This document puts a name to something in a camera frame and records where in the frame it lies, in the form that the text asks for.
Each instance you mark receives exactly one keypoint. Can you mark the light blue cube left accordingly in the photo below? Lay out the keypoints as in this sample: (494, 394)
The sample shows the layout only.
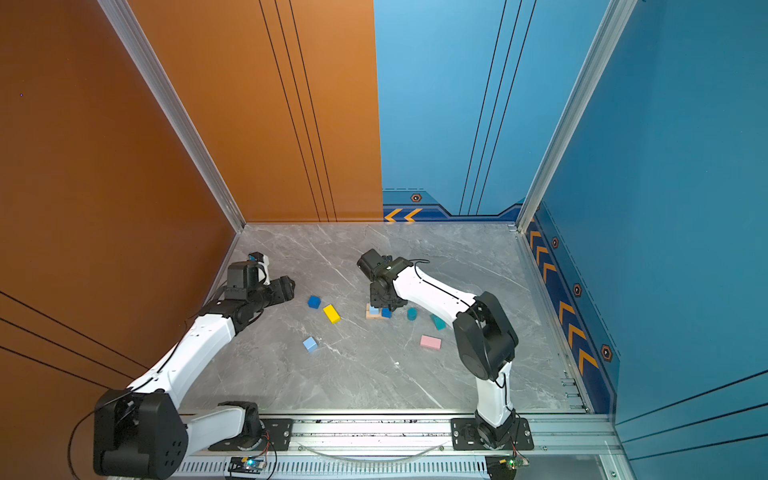
(310, 344)

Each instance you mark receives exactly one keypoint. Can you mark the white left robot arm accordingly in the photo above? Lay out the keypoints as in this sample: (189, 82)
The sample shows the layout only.
(139, 431)

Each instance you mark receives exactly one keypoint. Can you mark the right circuit board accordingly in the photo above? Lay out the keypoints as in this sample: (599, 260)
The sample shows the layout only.
(514, 462)

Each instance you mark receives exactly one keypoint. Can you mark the dark blue cube near left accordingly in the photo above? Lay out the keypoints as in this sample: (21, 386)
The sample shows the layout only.
(314, 302)

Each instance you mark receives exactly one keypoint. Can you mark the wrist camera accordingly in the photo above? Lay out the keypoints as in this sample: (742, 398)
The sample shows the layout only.
(371, 263)
(261, 262)

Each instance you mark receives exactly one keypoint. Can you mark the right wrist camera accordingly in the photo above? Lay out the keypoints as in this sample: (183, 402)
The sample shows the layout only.
(371, 263)

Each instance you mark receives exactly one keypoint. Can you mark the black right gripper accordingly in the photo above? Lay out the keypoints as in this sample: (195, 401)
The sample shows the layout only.
(375, 302)

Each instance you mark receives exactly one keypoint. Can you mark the aluminium corner post left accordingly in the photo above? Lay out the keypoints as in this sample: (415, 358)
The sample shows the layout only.
(128, 29)

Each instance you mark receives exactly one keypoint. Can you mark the circuit board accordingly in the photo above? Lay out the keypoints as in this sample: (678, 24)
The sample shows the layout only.
(246, 465)
(514, 462)

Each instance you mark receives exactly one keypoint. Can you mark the left circuit board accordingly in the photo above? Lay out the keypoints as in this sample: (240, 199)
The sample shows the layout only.
(246, 465)

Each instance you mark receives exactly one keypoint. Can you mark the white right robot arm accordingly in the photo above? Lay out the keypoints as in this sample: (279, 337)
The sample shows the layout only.
(485, 339)

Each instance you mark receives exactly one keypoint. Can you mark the aluminium corner post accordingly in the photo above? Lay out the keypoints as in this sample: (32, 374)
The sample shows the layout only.
(128, 29)
(608, 34)

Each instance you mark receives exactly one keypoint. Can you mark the natural wood block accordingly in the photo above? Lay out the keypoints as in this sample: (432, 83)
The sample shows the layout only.
(369, 316)

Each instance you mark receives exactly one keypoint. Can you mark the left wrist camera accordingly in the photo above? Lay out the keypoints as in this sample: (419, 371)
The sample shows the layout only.
(261, 262)

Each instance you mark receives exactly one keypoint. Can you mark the yellow wood block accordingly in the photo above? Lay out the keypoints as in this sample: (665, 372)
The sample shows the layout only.
(332, 314)

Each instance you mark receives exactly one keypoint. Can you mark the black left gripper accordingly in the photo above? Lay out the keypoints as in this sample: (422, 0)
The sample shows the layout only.
(282, 289)

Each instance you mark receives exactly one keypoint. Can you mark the aluminium corner post right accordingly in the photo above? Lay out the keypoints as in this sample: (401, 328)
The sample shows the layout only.
(608, 34)

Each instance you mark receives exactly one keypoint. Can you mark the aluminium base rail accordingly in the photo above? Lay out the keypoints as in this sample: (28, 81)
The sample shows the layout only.
(423, 445)

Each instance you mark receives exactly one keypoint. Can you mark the teal wood block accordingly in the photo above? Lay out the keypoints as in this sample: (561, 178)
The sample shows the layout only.
(438, 322)

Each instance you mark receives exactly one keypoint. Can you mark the pink wood block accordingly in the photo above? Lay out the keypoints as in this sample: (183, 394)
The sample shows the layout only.
(431, 343)

